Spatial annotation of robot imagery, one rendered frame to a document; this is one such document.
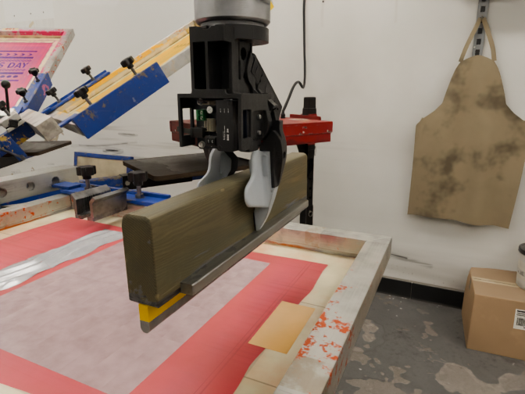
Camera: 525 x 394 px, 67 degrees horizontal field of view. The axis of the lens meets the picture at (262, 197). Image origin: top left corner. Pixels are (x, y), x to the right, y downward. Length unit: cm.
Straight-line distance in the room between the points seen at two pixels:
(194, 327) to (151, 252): 22
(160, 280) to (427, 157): 212
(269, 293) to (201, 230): 25
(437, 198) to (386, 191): 29
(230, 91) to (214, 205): 11
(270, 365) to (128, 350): 16
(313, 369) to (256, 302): 19
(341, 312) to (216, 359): 15
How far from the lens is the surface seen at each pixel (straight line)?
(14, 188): 108
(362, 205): 253
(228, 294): 59
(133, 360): 49
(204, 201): 36
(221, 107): 38
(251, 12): 40
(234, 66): 40
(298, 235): 74
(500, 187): 242
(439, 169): 236
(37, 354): 53
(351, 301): 51
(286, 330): 51
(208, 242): 38
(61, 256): 78
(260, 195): 43
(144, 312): 35
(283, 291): 60
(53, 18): 385
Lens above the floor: 124
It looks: 15 degrees down
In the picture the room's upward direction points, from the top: straight up
